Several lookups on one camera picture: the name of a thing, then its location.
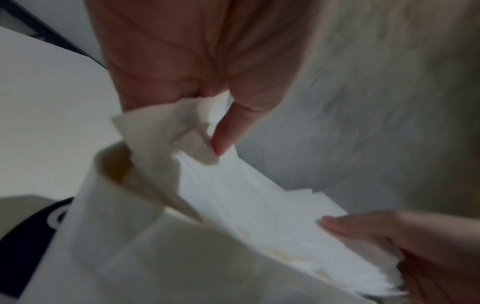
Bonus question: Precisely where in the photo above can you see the purple round sticker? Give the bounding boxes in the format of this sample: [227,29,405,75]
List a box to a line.
[0,196,76,304]

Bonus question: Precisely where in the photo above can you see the white tissue box base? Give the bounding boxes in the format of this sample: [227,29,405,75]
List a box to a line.
[22,141,376,304]

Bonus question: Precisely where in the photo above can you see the stack of white tissues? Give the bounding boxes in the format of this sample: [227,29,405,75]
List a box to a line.
[175,147,411,298]

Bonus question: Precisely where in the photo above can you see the person's right hand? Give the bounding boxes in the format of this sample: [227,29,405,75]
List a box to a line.
[320,209,480,304]

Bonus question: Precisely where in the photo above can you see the person's left hand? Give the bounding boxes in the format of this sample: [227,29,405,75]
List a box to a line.
[83,0,331,157]

